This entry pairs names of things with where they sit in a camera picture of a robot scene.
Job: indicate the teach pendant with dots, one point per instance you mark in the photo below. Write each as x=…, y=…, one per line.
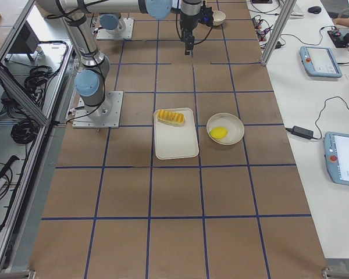
x=319, y=62
x=336, y=146

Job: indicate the cream rectangular tray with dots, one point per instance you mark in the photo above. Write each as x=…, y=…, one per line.
x=175, y=141

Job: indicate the near teach pendant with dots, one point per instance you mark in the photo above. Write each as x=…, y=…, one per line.
x=336, y=146

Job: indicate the black computer mouse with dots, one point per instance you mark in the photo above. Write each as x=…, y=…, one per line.
x=314, y=10

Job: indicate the circuit board with wires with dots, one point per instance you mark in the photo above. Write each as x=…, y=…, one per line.
x=262, y=28

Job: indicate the far teach pendant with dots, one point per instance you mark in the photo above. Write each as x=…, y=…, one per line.
x=319, y=62

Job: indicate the yellow lemon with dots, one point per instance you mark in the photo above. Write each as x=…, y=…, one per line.
x=218, y=133

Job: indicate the small cream bowl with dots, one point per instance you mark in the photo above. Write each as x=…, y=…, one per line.
x=218, y=18

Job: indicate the yellow striped bread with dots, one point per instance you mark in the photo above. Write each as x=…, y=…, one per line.
x=170, y=117

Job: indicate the aluminium frame post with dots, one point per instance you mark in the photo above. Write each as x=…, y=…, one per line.
x=277, y=30

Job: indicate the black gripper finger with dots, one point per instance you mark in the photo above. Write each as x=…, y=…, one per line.
x=188, y=48

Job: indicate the cream bowl with lemon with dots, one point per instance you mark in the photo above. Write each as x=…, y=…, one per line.
x=231, y=122

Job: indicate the black power adapter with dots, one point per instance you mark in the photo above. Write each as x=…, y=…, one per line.
x=300, y=132

